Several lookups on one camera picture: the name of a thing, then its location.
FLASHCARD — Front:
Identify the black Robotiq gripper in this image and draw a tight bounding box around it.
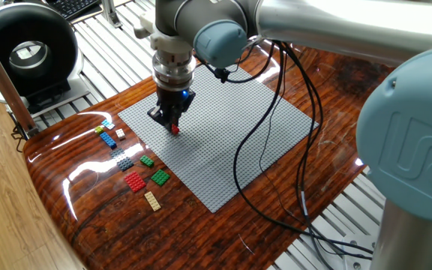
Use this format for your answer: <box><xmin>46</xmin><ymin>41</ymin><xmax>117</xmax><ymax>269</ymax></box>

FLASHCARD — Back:
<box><xmin>146</xmin><ymin>86</ymin><xmax>197</xmax><ymax>131</ymax></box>

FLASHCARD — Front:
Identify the thick black cable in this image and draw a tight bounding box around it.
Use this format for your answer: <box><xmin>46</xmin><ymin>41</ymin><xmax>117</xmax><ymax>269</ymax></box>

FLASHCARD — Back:
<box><xmin>232</xmin><ymin>41</ymin><xmax>374</xmax><ymax>260</ymax></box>

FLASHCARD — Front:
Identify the grey Lego baseplate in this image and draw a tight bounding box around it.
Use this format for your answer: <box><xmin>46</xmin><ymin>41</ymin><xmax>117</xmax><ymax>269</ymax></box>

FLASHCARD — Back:
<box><xmin>117</xmin><ymin>63</ymin><xmax>320</xmax><ymax>214</ymax></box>

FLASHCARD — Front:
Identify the blue Lego brick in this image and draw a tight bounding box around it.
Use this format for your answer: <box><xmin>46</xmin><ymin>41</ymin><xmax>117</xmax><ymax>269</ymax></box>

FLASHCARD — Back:
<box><xmin>99</xmin><ymin>131</ymin><xmax>118</xmax><ymax>150</ymax></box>

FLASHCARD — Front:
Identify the black keyboard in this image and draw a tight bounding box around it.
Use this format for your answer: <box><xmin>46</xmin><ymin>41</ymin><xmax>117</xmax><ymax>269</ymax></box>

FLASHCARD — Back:
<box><xmin>46</xmin><ymin>0</ymin><xmax>103</xmax><ymax>22</ymax></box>

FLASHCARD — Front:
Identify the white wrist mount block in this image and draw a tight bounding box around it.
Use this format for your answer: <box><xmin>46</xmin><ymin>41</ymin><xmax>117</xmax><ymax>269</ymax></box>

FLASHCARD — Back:
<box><xmin>133</xmin><ymin>10</ymin><xmax>198</xmax><ymax>57</ymax></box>

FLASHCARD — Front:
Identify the aluminium mounting plate with bolts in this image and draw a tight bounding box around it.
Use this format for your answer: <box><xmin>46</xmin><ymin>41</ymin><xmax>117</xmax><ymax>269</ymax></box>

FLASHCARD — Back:
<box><xmin>341</xmin><ymin>234</ymin><xmax>374</xmax><ymax>270</ymax></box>

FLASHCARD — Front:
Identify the glossy wood-grain mat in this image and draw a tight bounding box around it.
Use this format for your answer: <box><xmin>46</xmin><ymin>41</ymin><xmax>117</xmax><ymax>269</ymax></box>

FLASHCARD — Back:
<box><xmin>22</xmin><ymin>35</ymin><xmax>395</xmax><ymax>270</ymax></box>

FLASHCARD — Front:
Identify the aluminium profile bracket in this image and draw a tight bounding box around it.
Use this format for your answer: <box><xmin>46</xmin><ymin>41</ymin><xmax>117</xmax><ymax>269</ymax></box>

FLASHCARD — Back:
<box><xmin>100</xmin><ymin>0</ymin><xmax>123</xmax><ymax>29</ymax></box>

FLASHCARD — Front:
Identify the black cable with moulded plug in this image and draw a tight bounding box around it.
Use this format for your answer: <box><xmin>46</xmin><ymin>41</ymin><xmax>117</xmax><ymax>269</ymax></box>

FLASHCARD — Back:
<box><xmin>195</xmin><ymin>39</ymin><xmax>277</xmax><ymax>85</ymax></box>

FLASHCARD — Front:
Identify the black power cord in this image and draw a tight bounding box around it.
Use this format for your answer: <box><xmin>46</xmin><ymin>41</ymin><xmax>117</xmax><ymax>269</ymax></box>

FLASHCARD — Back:
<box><xmin>10</xmin><ymin>112</ymin><xmax>29</xmax><ymax>154</ymax></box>

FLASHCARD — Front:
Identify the black cable with grey sleeve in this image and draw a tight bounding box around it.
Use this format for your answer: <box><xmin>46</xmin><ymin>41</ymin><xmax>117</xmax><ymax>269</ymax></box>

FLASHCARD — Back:
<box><xmin>281</xmin><ymin>43</ymin><xmax>374</xmax><ymax>262</ymax></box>

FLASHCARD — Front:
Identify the tan Lego plate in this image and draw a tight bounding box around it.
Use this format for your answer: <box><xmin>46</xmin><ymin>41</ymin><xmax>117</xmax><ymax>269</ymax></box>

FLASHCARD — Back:
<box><xmin>143</xmin><ymin>190</ymin><xmax>162</xmax><ymax>212</ymax></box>

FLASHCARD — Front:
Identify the green square Lego plate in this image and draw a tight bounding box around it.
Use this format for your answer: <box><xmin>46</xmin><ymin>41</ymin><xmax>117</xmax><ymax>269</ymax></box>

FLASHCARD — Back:
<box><xmin>150</xmin><ymin>168</ymin><xmax>171</xmax><ymax>188</ymax></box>

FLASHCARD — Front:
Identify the dark grey Lego plate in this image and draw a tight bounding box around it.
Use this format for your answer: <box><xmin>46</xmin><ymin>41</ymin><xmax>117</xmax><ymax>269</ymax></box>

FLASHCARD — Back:
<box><xmin>109</xmin><ymin>147</ymin><xmax>135</xmax><ymax>173</ymax></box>

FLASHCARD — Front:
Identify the thin black cable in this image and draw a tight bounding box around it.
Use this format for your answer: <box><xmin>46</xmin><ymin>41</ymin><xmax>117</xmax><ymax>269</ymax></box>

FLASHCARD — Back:
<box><xmin>256</xmin><ymin>55</ymin><xmax>314</xmax><ymax>233</ymax></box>

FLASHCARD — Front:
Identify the red square Lego plate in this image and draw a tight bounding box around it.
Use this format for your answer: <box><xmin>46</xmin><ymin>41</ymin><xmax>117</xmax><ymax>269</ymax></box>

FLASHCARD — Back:
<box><xmin>123</xmin><ymin>170</ymin><xmax>148</xmax><ymax>194</ymax></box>

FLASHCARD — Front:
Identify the brown wooden pole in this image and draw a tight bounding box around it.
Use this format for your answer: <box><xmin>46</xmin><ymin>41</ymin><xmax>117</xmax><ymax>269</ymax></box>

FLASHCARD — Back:
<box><xmin>0</xmin><ymin>22</ymin><xmax>39</xmax><ymax>138</ymax></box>

